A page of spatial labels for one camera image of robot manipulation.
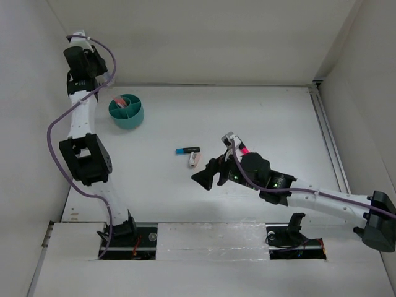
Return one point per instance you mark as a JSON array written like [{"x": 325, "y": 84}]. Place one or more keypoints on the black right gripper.
[{"x": 214, "y": 166}]

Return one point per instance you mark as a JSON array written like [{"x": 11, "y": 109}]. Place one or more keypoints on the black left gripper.
[{"x": 92, "y": 52}]

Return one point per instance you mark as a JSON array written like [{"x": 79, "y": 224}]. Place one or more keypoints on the red fineliner pen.
[{"x": 120, "y": 102}]

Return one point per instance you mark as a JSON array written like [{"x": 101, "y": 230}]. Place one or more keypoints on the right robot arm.
[{"x": 371, "y": 217}]

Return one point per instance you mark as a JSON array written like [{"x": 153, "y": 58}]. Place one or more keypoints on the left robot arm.
[{"x": 84, "y": 153}]

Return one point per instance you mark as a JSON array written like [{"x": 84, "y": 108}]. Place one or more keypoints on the blue cap black highlighter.
[{"x": 187, "y": 150}]

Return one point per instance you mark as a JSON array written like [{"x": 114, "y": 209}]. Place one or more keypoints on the pink cap black highlighter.
[{"x": 244, "y": 150}]

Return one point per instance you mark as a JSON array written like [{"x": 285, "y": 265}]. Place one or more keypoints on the teal round desk organizer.
[{"x": 130, "y": 117}]

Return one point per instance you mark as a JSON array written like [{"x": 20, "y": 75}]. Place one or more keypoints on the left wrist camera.
[{"x": 77, "y": 33}]

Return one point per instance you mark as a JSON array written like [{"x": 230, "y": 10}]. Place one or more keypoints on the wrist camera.
[
  {"x": 77, "y": 33},
  {"x": 231, "y": 141}
]

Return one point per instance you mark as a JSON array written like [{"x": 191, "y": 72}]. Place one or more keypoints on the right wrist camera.
[{"x": 231, "y": 141}]

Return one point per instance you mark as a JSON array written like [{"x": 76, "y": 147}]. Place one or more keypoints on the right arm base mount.
[{"x": 286, "y": 242}]

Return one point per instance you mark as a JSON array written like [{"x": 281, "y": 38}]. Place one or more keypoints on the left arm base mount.
[{"x": 142, "y": 247}]

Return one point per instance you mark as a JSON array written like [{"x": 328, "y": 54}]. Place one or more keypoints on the aluminium rail right side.
[{"x": 348, "y": 142}]

